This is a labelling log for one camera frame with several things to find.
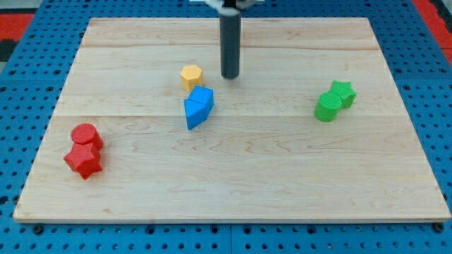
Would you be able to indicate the blue cube block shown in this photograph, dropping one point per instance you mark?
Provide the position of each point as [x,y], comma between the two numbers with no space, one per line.
[203,95]

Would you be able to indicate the blue triangle block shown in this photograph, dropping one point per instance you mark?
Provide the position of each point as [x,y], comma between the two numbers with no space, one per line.
[195,113]

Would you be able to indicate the yellow hexagon block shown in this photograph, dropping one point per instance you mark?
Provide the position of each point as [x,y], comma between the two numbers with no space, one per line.
[191,76]

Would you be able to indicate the light wooden board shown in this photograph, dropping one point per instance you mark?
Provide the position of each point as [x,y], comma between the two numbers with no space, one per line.
[260,157]

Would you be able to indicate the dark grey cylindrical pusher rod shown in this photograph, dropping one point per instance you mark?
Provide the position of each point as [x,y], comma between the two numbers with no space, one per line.
[230,33]

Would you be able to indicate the green cylinder block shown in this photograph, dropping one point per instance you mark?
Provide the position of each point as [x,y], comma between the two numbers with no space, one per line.
[327,107]

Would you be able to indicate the green star block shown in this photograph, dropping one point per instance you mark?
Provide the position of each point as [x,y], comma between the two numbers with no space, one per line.
[345,91]

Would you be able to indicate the red cylinder block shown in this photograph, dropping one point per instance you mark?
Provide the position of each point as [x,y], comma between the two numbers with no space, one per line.
[86,133]

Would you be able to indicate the red star block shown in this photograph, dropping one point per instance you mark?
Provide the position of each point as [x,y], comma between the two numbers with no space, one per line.
[84,159]

